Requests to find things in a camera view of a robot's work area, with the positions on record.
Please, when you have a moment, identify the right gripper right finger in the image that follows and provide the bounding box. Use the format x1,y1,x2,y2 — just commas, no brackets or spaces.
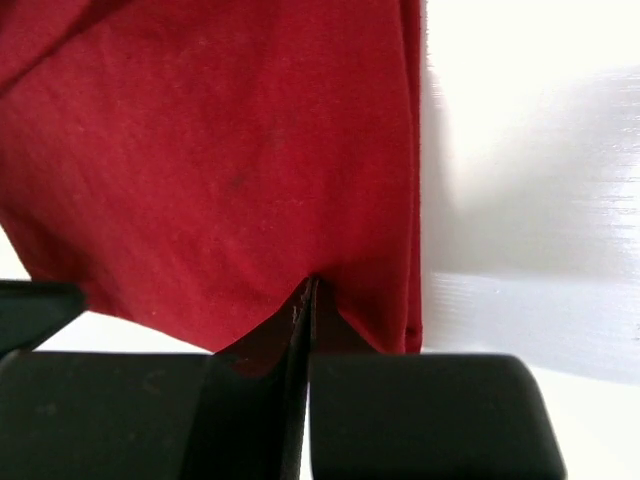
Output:
307,277,569,480

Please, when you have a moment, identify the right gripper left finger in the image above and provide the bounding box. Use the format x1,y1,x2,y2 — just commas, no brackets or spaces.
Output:
1,279,313,479

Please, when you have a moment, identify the red t-shirt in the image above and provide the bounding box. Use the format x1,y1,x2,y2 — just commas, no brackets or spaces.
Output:
1,1,423,354

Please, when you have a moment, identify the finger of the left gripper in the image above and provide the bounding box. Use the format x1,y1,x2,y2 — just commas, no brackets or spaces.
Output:
1,280,86,353

